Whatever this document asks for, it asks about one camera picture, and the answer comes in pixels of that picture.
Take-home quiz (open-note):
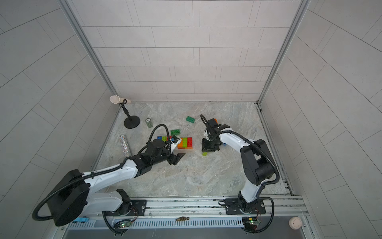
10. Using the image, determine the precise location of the long orange lego brick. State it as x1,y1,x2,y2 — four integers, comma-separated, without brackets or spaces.
177,138,183,149

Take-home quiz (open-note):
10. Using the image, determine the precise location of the dark green lego brick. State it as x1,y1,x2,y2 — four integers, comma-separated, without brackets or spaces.
170,129,181,135
186,116,196,123

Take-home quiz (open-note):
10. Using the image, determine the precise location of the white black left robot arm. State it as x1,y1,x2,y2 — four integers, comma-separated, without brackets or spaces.
32,136,184,227

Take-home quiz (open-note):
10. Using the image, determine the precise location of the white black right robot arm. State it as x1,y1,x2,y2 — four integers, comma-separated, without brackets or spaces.
201,115,280,213

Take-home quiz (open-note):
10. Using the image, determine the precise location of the green camouflage can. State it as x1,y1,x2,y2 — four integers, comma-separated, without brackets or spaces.
145,118,153,128

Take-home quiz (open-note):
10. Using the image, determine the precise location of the glitter silver microphone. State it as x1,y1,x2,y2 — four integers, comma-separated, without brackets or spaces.
119,134,131,157

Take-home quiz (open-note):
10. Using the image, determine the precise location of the black microphone stand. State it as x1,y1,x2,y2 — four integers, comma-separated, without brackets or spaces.
109,95,140,129

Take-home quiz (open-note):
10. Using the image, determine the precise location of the brass fitting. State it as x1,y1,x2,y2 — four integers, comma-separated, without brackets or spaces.
176,217,190,222

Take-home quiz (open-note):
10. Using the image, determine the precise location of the left circuit board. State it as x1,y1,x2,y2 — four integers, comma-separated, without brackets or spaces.
113,219,133,230

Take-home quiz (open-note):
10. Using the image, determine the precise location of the circuit board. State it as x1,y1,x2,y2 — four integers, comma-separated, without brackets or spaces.
242,217,261,232
113,219,133,230

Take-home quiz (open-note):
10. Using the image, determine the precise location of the right circuit board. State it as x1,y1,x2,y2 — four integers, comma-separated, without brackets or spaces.
242,217,261,232

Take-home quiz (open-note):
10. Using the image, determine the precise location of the light blue clip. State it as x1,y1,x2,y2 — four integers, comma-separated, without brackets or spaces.
73,217,89,223

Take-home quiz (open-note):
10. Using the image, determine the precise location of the beige round knob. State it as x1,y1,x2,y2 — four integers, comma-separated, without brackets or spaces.
288,217,303,230

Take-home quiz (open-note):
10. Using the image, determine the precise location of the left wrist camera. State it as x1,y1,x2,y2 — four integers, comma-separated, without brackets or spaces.
171,135,182,145

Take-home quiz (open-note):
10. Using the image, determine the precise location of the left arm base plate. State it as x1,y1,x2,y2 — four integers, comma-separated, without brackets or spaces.
105,200,147,217

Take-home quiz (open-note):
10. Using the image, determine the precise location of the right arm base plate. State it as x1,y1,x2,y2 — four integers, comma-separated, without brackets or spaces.
218,198,266,215

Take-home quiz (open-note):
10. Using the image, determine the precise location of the left metal corner post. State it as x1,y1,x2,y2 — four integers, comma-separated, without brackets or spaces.
58,0,117,95

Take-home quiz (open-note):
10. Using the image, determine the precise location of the metal corner frame post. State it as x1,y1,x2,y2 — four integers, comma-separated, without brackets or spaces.
257,0,310,108

